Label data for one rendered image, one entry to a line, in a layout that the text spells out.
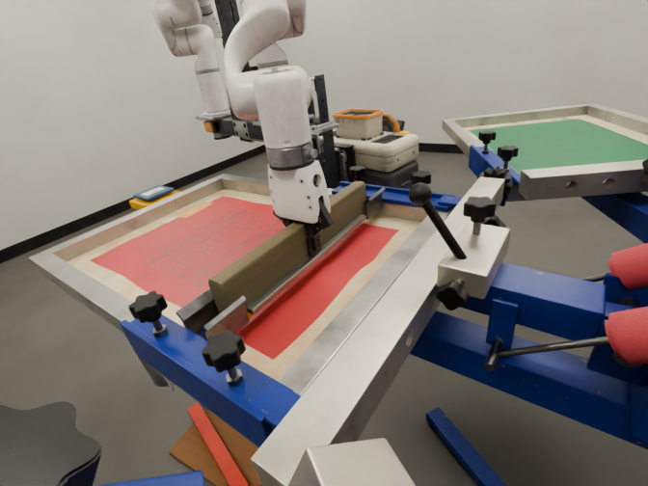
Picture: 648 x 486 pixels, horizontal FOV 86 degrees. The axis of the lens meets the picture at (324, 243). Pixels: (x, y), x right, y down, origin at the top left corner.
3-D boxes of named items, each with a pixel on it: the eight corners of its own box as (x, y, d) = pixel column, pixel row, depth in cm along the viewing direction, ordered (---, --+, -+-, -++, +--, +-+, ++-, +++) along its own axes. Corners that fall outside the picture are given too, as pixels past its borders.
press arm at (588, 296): (442, 303, 49) (443, 274, 46) (455, 280, 53) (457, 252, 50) (593, 347, 39) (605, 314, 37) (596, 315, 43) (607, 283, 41)
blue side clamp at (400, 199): (334, 212, 92) (330, 187, 88) (343, 204, 95) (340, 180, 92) (446, 232, 75) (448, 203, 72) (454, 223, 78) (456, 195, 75)
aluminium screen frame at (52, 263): (36, 271, 82) (27, 257, 80) (226, 183, 121) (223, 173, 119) (282, 447, 38) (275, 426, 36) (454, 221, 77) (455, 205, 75)
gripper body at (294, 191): (329, 149, 56) (337, 212, 61) (283, 147, 62) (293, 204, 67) (300, 164, 51) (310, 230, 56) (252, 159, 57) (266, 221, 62)
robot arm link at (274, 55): (255, 67, 110) (243, 7, 102) (296, 61, 111) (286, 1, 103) (254, 68, 102) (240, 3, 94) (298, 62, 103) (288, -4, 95)
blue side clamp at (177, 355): (137, 356, 55) (119, 323, 51) (165, 336, 58) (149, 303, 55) (275, 460, 38) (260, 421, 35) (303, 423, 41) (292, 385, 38)
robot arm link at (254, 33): (288, 24, 66) (309, 121, 62) (222, 34, 66) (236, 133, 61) (284, -18, 58) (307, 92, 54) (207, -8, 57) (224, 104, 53)
